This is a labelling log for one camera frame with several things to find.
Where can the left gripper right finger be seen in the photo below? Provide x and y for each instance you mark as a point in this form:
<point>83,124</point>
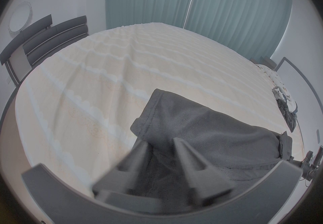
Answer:
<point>201,182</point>

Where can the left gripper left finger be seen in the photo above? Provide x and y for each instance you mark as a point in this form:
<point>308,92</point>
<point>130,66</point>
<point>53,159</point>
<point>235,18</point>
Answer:
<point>121,180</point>

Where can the black T-shirt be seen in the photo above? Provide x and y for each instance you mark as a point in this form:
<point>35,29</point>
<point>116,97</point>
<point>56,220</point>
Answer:
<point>214,132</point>

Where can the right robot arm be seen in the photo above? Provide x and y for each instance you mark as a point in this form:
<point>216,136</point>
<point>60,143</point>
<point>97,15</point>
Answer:
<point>311,167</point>

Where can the bed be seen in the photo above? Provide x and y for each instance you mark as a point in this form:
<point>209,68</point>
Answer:
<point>101,79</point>

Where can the black shiny garment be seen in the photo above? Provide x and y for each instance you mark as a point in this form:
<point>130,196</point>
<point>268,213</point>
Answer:
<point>287,119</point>

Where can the white printed pillow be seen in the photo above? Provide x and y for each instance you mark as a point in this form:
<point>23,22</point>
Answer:
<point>272,76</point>

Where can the grey bedside table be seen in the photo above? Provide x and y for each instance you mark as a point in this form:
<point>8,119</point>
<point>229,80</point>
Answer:
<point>265,61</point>

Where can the black chest of drawers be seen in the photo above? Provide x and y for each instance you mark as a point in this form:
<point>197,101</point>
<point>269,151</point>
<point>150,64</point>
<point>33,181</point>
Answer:
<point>55,38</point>

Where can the round white mirror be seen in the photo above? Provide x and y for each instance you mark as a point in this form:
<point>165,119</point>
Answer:
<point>20,18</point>

